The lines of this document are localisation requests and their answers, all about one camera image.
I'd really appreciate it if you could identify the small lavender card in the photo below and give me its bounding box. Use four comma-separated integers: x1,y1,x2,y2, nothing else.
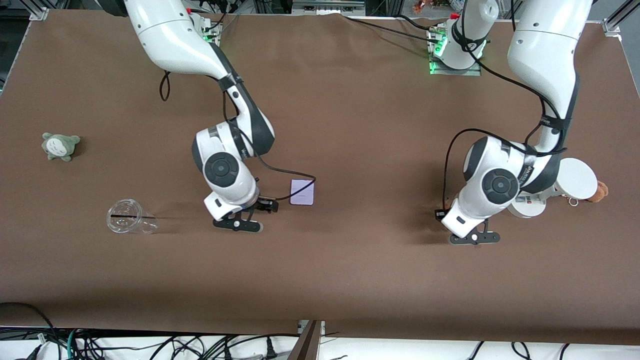
289,178,315,206

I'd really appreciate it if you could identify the clear plastic cup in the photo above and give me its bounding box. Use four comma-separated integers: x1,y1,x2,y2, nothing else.
105,198,160,235

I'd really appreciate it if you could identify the white round stand lamp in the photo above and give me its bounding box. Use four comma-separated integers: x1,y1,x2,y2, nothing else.
506,157,599,219

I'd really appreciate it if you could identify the grey totoro plush toy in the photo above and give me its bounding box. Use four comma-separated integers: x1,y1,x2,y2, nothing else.
41,132,81,162

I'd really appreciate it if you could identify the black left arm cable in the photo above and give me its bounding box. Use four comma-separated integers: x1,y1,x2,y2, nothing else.
442,0,572,214

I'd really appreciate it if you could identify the brown plush keychain toy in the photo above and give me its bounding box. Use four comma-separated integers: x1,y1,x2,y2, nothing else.
588,181,610,204

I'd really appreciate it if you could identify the black plug cable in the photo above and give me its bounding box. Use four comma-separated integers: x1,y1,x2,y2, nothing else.
220,334,278,360

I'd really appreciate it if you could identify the aluminium frame post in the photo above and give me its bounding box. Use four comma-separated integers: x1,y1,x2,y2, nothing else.
287,319,326,360

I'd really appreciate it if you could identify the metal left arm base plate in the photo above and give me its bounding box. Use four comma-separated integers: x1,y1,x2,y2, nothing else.
428,24,482,77

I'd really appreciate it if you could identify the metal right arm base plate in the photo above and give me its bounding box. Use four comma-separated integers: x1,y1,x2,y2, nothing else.
199,15,222,47

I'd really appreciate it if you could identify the black base power cable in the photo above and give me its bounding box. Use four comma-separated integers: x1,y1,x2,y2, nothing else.
341,13,442,45

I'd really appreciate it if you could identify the black arched floor cable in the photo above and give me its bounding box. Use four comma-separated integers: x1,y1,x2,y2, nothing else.
0,301,57,360

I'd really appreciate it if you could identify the aluminium frame corner profile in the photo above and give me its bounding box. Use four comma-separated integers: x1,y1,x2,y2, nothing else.
27,0,50,22
602,0,640,37

